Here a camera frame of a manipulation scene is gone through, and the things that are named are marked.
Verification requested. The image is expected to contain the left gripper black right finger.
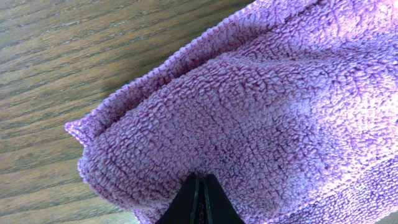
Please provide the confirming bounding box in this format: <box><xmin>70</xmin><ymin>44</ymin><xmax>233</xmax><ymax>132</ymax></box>
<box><xmin>203</xmin><ymin>174</ymin><xmax>244</xmax><ymax>224</ymax></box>

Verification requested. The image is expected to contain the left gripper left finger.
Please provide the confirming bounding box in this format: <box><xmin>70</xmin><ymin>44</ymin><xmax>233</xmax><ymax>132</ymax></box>
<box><xmin>156</xmin><ymin>174</ymin><xmax>200</xmax><ymax>224</ymax></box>

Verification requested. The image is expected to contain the purple microfiber cloth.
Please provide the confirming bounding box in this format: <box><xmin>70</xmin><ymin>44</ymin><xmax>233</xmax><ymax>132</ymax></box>
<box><xmin>65</xmin><ymin>0</ymin><xmax>397</xmax><ymax>223</ymax></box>

